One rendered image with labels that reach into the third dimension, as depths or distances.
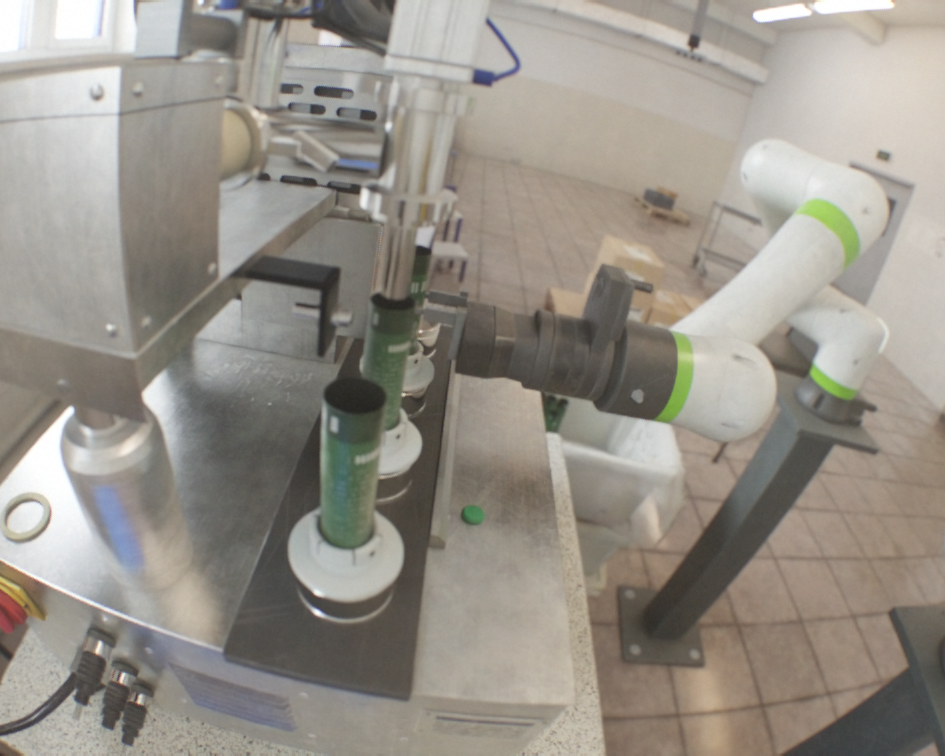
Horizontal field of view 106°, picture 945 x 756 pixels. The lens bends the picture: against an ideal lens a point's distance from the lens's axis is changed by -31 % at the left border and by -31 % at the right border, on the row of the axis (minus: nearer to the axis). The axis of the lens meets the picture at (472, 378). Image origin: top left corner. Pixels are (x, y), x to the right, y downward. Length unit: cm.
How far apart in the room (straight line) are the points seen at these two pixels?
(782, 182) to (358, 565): 81
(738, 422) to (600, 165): 1042
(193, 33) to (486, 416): 44
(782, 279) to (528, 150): 1001
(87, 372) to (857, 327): 117
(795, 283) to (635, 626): 128
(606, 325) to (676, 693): 140
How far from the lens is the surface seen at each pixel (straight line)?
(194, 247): 26
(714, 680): 180
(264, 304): 56
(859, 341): 116
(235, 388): 54
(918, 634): 86
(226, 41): 30
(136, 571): 37
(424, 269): 43
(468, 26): 28
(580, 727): 67
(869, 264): 774
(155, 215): 22
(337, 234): 51
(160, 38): 25
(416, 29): 29
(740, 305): 67
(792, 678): 201
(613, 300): 43
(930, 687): 81
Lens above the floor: 133
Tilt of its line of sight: 32 degrees down
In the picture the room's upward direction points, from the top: 13 degrees clockwise
